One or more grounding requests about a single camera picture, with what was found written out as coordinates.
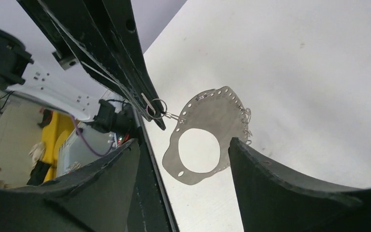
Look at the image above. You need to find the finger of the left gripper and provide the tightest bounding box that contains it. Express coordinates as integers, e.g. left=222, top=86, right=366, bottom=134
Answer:
left=19, top=0, right=166, bottom=130

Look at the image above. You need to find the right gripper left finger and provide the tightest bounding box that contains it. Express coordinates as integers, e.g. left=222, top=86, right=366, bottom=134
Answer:
left=0, top=139, right=140, bottom=232

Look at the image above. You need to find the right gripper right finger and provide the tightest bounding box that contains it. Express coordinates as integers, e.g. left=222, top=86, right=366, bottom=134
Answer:
left=228, top=137, right=371, bottom=232

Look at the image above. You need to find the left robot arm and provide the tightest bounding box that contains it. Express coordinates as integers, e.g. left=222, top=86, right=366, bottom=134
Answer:
left=0, top=0, right=166, bottom=133

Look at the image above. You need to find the left controller board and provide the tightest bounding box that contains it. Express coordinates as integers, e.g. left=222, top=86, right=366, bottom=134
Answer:
left=108, top=133, right=130, bottom=148

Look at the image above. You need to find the yellow box with black bag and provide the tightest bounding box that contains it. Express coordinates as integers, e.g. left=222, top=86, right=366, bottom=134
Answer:
left=27, top=109, right=74, bottom=186

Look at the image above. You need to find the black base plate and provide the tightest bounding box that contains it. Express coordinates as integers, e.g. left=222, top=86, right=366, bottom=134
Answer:
left=126, top=110, right=180, bottom=232

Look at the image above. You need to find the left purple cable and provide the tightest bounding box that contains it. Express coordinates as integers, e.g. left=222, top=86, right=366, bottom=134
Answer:
left=70, top=115, right=116, bottom=158

